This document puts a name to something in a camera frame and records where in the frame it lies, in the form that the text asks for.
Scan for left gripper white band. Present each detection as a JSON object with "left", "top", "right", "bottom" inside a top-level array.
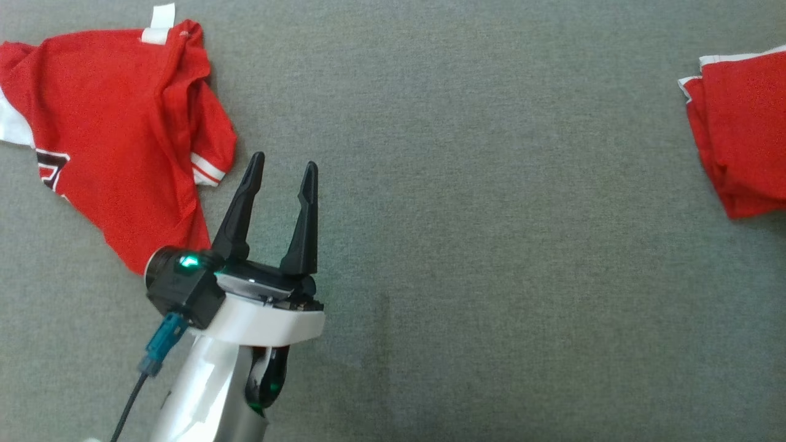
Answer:
[{"left": 189, "top": 152, "right": 326, "bottom": 346}]

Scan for red Bulls basketball jersey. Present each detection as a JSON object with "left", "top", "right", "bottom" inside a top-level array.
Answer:
[{"left": 0, "top": 3, "right": 238, "bottom": 275}]

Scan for red shorts with white stripe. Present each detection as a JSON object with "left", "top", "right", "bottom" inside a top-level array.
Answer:
[{"left": 678, "top": 44, "right": 786, "bottom": 220}]

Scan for left cable with teal connector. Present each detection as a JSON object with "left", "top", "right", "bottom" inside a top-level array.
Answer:
[{"left": 111, "top": 312, "right": 190, "bottom": 442}]

